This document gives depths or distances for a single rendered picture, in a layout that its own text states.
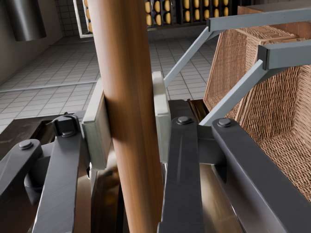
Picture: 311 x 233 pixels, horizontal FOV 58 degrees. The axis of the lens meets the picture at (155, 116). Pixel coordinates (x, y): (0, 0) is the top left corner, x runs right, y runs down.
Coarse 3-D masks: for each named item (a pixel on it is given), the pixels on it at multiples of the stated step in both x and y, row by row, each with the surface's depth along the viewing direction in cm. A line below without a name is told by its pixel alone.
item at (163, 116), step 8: (160, 72) 19; (160, 80) 18; (160, 88) 17; (160, 96) 16; (160, 104) 15; (160, 112) 14; (168, 112) 14; (160, 120) 14; (168, 120) 14; (160, 128) 14; (168, 128) 14; (160, 136) 14; (168, 136) 14; (160, 144) 14; (160, 152) 15; (160, 160) 15
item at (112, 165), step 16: (112, 144) 132; (112, 160) 123; (96, 176) 98; (112, 176) 116; (96, 192) 93; (112, 192) 110; (96, 208) 89; (112, 208) 104; (96, 224) 85; (112, 224) 99
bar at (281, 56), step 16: (240, 16) 97; (256, 16) 97; (272, 16) 98; (288, 16) 98; (304, 16) 98; (208, 32) 100; (192, 48) 102; (272, 48) 54; (288, 48) 54; (304, 48) 54; (176, 64) 105; (256, 64) 57; (272, 64) 55; (288, 64) 55; (304, 64) 55; (240, 80) 59; (256, 80) 57; (240, 96) 59; (224, 112) 60
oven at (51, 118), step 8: (200, 104) 179; (200, 112) 169; (16, 120) 184; (24, 120) 183; (32, 120) 182; (40, 120) 180; (48, 120) 180; (200, 120) 159; (120, 184) 129; (120, 192) 124; (120, 200) 120; (120, 208) 115; (120, 216) 111; (32, 224) 100; (120, 224) 108; (128, 224) 124; (120, 232) 104; (128, 232) 121
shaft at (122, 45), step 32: (96, 0) 14; (128, 0) 14; (96, 32) 15; (128, 32) 14; (128, 64) 15; (128, 96) 16; (128, 128) 17; (128, 160) 18; (128, 192) 19; (160, 192) 20
